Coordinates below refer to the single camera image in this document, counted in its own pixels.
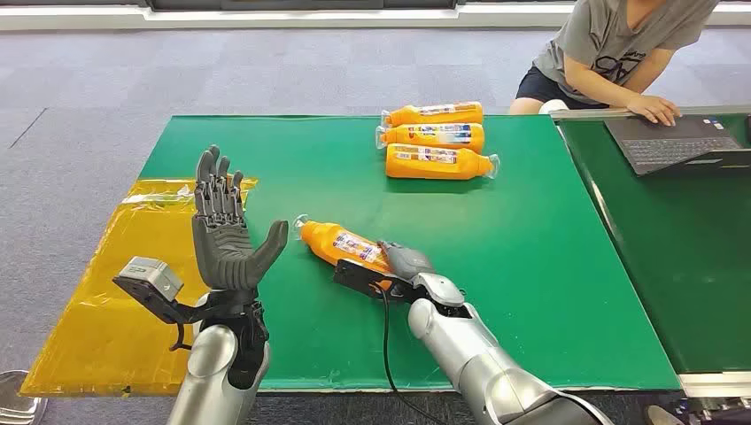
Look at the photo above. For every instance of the dark grey laptop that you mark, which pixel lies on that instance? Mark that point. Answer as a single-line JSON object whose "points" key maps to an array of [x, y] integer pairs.
{"points": [[669, 143]]}

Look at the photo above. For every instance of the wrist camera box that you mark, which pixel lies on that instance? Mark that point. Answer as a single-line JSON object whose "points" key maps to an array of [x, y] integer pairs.
{"points": [[149, 275], [364, 278]]}

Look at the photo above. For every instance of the person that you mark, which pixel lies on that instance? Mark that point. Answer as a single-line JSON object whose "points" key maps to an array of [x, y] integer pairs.
{"points": [[604, 41]]}

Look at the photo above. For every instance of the pale shoe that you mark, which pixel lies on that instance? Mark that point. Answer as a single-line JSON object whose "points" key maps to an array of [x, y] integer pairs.
{"points": [[663, 416]]}

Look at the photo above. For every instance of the round metal base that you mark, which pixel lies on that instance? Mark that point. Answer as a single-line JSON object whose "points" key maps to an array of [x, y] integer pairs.
{"points": [[17, 402]]}

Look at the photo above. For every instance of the orange bottle with clear cap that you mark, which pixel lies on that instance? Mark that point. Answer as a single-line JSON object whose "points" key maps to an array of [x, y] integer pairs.
{"points": [[434, 136], [434, 112], [434, 164], [334, 243]]}

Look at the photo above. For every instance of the green table with aluminium frame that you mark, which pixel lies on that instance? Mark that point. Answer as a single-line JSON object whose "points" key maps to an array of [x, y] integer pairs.
{"points": [[686, 258]]}

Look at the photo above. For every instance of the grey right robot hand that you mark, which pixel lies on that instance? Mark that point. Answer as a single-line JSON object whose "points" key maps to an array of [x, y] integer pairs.
{"points": [[405, 259]]}

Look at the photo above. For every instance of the green table mat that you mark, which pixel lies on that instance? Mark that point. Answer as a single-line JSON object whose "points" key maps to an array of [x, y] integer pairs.
{"points": [[469, 246]]}

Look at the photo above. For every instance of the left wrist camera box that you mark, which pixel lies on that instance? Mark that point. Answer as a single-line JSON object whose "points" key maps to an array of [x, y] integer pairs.
{"points": [[149, 275]]}

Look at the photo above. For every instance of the white stool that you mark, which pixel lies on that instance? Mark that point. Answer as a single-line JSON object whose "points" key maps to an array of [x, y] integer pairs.
{"points": [[552, 106]]}

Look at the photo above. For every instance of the person's hand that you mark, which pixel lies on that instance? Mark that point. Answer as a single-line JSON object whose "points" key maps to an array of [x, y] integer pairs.
{"points": [[657, 109]]}

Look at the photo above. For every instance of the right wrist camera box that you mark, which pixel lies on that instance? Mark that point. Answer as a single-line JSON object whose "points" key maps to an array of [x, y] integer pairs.
{"points": [[364, 278]]}

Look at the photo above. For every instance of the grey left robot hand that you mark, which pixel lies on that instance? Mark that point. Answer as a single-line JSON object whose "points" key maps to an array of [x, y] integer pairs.
{"points": [[226, 258]]}

